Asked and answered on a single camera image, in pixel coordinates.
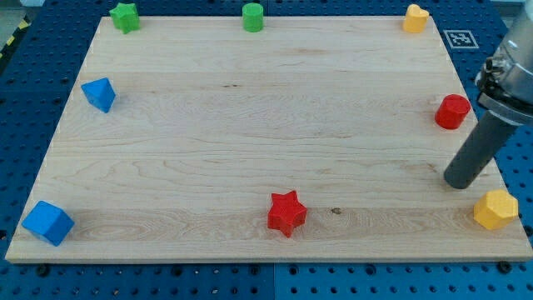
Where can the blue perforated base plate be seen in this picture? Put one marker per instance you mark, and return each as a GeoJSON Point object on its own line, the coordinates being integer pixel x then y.
{"type": "Point", "coordinates": [34, 88]}

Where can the yellow hexagon block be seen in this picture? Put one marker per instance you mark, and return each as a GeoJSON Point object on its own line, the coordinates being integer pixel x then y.
{"type": "Point", "coordinates": [496, 209]}

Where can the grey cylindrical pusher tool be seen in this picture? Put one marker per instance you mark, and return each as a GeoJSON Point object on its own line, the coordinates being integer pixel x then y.
{"type": "Point", "coordinates": [484, 141]}

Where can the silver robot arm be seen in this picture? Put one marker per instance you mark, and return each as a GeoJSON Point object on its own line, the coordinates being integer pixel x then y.
{"type": "Point", "coordinates": [505, 84]}

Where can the green cylinder block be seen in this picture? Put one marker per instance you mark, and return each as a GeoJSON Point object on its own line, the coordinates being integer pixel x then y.
{"type": "Point", "coordinates": [252, 17]}

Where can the yellow heart block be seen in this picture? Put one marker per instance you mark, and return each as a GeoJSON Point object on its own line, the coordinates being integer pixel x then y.
{"type": "Point", "coordinates": [415, 19]}

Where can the green star block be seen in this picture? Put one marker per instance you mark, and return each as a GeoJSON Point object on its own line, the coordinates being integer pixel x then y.
{"type": "Point", "coordinates": [125, 17]}

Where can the red star block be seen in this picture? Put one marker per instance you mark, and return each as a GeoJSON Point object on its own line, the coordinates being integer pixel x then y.
{"type": "Point", "coordinates": [286, 213]}

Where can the blue triangle block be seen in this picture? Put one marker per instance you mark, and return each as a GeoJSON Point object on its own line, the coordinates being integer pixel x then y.
{"type": "Point", "coordinates": [100, 94]}

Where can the red cylinder block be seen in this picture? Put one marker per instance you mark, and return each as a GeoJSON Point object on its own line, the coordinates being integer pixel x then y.
{"type": "Point", "coordinates": [452, 111]}

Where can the wooden board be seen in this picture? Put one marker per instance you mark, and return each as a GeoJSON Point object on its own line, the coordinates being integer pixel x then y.
{"type": "Point", "coordinates": [210, 120]}

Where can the blue cube block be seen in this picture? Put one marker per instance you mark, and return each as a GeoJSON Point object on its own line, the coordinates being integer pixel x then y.
{"type": "Point", "coordinates": [48, 223]}

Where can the white fiducial marker tag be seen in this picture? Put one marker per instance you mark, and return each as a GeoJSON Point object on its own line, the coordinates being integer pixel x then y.
{"type": "Point", "coordinates": [460, 39]}

